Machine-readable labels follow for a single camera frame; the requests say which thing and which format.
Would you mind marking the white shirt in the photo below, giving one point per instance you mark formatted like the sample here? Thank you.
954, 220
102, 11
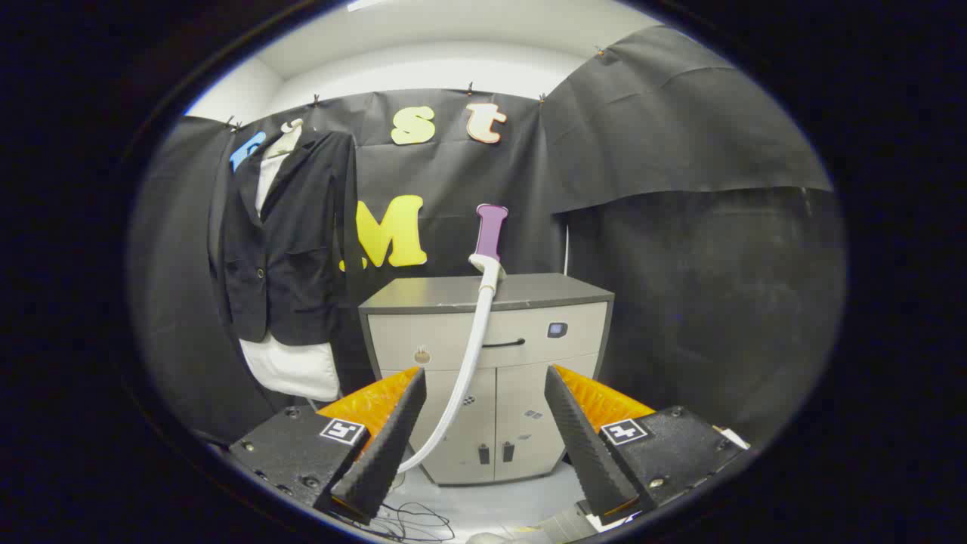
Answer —
295, 370

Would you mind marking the black backdrop cloth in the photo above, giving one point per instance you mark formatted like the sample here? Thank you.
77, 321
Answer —
680, 264

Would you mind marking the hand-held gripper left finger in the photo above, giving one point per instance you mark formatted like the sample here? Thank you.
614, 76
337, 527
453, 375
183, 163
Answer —
381, 449

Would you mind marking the black suit jacket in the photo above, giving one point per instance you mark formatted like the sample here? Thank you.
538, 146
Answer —
295, 249

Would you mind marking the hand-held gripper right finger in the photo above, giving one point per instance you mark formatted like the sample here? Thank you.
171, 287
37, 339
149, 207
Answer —
582, 446

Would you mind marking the grey cabinet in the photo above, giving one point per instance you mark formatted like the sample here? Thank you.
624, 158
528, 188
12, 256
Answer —
529, 408

